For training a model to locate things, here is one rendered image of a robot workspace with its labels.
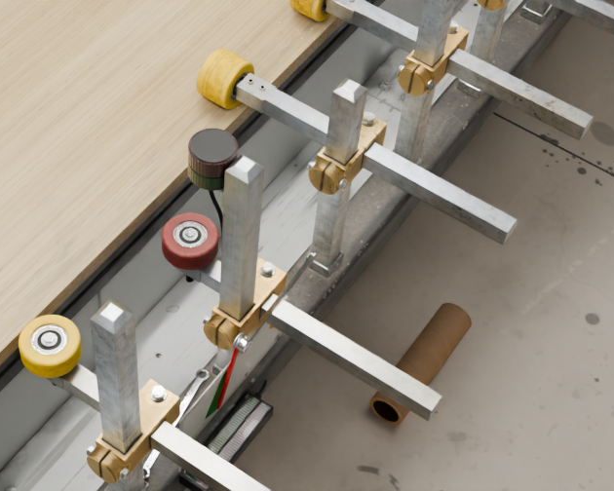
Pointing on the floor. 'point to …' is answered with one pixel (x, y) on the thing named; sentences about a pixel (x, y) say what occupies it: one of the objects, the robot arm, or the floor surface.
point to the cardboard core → (426, 357)
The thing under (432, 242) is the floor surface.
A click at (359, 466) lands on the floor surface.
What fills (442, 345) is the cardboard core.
